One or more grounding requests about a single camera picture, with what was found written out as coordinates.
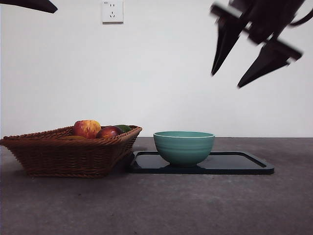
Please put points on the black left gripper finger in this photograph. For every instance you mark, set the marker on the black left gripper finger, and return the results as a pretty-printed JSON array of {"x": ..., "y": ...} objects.
[{"x": 34, "y": 4}]

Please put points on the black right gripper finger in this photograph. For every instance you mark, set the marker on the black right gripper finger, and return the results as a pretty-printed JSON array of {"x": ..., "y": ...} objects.
[
  {"x": 225, "y": 41},
  {"x": 269, "y": 63}
]

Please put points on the teal ceramic bowl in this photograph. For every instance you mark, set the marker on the teal ceramic bowl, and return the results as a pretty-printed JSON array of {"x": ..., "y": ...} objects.
[{"x": 183, "y": 151}]

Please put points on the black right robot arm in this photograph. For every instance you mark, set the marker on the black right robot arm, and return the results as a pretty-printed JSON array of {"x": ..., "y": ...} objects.
[{"x": 269, "y": 7}]

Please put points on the black rectangular tray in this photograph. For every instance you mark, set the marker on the black rectangular tray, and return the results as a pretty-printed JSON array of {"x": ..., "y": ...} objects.
[{"x": 239, "y": 166}]

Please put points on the green fruit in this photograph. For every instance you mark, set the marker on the green fruit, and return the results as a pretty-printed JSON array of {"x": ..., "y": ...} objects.
[{"x": 125, "y": 128}]

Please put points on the red and yellow apple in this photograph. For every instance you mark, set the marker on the red and yellow apple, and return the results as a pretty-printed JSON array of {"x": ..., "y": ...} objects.
[{"x": 85, "y": 128}]

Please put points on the dark red round fruit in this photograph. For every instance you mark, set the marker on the dark red round fruit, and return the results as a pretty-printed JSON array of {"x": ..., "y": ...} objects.
[{"x": 108, "y": 133}]

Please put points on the brown wicker basket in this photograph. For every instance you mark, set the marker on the brown wicker basket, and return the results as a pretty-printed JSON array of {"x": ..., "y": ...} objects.
[{"x": 63, "y": 156}]

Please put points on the white wall socket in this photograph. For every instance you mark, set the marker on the white wall socket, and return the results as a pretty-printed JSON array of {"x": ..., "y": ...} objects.
[{"x": 112, "y": 12}]

